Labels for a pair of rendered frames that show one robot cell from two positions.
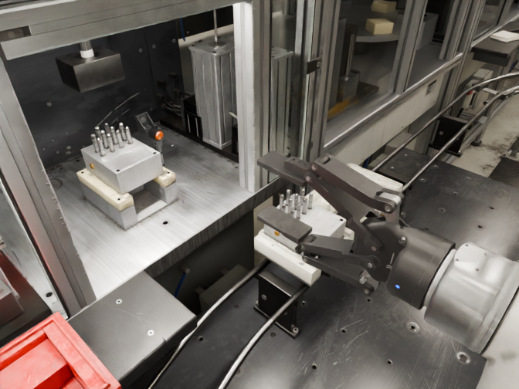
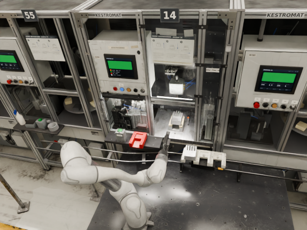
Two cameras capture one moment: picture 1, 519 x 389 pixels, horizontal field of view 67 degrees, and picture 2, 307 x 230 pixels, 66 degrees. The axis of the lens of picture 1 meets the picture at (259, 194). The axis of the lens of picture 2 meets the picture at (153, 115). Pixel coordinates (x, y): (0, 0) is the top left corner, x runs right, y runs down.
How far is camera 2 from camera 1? 1.63 m
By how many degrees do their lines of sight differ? 51
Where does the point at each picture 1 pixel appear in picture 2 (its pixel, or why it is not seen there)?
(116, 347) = (148, 143)
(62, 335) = (144, 135)
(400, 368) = (186, 192)
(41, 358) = (140, 136)
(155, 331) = (153, 145)
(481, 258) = (161, 155)
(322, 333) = (184, 176)
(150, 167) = (177, 122)
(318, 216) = (193, 152)
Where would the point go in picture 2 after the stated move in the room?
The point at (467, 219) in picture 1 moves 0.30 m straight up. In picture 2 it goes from (254, 198) to (262, 175)
